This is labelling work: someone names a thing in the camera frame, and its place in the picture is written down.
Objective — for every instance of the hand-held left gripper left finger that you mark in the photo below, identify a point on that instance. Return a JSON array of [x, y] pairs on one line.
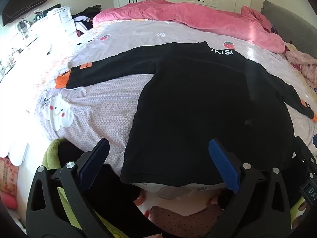
[[95, 164]]

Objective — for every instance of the white drawer cabinet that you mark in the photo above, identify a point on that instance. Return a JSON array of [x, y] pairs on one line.
[[59, 22]]

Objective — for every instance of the person's dotted brown pants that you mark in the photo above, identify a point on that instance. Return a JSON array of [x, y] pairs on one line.
[[185, 220]]

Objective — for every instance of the black sweater with orange patches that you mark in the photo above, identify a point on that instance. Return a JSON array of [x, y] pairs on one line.
[[193, 104]]

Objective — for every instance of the person's green fleece jacket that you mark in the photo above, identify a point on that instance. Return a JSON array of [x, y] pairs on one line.
[[50, 153]]

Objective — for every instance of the pile of dark clothes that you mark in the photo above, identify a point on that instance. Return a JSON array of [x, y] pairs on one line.
[[85, 14]]

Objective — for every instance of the pale yellow blanket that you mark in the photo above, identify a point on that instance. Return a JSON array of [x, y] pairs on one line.
[[291, 47]]

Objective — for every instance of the black flat television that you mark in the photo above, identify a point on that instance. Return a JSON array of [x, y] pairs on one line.
[[22, 0]]

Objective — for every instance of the pink duvet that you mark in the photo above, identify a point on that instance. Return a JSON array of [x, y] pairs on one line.
[[188, 17]]

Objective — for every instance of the pink printed cloth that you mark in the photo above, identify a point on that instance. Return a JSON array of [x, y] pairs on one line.
[[8, 181]]

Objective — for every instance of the pink fluffy garment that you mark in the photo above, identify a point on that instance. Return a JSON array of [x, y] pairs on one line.
[[303, 64]]

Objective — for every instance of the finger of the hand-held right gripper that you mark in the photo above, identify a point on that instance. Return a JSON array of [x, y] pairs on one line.
[[303, 147]]

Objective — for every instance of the lilac printed bed sheet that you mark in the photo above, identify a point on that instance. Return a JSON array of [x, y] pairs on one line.
[[104, 99]]

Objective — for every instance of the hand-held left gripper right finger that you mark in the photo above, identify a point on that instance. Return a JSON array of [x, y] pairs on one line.
[[223, 164]]

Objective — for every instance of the grey quilted headboard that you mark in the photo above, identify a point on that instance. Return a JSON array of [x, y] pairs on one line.
[[289, 22]]

